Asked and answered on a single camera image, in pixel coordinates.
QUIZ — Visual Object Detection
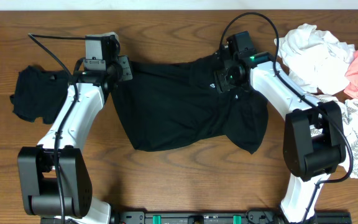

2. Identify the black polo shirt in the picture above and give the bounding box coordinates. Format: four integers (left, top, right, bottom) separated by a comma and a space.
111, 55, 269, 154

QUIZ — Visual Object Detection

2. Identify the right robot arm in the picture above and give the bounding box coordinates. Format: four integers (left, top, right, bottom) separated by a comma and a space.
215, 31, 351, 223

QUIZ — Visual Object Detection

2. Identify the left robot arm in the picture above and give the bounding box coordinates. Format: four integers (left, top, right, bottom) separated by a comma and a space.
17, 32, 133, 223

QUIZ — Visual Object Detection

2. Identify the folded black garment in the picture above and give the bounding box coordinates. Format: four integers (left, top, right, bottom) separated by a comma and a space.
9, 65, 69, 124

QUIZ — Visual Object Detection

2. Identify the white crumpled garment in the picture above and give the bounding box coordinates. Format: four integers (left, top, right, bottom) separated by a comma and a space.
274, 24, 356, 95

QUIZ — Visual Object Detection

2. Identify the black mounting rail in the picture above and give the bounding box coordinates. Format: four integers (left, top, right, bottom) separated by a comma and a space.
40, 208, 352, 224

